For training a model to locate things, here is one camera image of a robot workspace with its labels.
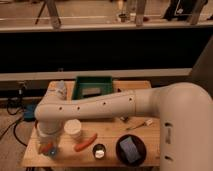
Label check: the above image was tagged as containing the pale gripper body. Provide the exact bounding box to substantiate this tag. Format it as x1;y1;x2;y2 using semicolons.
37;133;59;154

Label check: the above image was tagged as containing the yellow red apple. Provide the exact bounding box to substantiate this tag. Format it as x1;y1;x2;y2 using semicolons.
39;142;53;153

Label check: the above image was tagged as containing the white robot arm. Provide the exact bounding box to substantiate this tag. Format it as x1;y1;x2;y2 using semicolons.
35;82;213;171

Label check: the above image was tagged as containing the blue plastic cup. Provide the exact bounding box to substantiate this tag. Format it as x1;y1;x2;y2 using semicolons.
47;148;58;157

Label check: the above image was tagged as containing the white plastic cup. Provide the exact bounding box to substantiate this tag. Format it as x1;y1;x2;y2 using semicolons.
64;119;82;138

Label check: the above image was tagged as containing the small metal cup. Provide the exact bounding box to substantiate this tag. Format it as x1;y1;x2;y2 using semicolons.
92;144;106;159

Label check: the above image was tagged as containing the orange carrot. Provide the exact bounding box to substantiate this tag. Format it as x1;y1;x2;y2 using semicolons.
74;134;97;152

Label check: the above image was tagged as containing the blue box on floor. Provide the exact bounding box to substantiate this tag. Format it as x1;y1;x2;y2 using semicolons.
23;104;37;122

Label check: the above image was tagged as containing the blue grey cloth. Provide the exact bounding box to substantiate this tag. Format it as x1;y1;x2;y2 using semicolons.
56;80;67;94

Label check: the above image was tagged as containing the grey block in tray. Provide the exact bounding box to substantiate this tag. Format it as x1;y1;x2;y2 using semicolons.
82;88;101;97

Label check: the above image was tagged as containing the green plastic tray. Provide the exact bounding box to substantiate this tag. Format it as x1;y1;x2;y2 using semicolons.
72;76;114;100

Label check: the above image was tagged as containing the blue sponge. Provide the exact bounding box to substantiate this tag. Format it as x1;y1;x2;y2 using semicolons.
120;137;140;163

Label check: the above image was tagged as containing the dark round plate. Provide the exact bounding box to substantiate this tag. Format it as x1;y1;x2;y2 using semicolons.
115;134;147;167

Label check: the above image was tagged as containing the black cable on floor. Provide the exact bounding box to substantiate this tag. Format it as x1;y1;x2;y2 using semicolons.
0;96;28;148

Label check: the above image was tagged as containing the white handled fork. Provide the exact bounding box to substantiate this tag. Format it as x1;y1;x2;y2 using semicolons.
126;119;153;131

